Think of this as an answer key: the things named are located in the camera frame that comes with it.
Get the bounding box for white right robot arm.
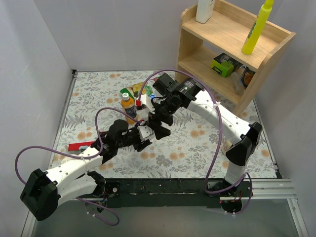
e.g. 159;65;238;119
149;73;262;196

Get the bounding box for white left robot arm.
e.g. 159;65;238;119
20;119;155;221

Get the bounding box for orange milk tea bottle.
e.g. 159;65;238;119
121;97;137;119

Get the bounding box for yellow squeeze bottle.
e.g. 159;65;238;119
241;0;274;55

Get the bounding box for wooden shelf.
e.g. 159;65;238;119
176;0;296;116

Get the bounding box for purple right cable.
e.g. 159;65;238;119
138;69;254;215

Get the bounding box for green black box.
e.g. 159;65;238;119
211;53;242;78

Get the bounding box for cream pump lotion bottle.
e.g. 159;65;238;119
221;139;232;155

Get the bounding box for red white box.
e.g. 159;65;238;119
68;141;93;152

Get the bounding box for dark orange snack packet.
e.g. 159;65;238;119
241;67;256;88

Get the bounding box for white green printed cap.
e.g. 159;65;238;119
122;92;130;100

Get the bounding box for white bottle on shelf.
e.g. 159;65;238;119
196;0;215;24

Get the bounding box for floral table mat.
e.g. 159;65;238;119
49;71;229;178

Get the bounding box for black front rail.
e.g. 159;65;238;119
103;178;250;208

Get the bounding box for green chips bag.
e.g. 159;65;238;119
119;78;161;101

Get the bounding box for clear glass jar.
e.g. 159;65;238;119
231;72;245;95

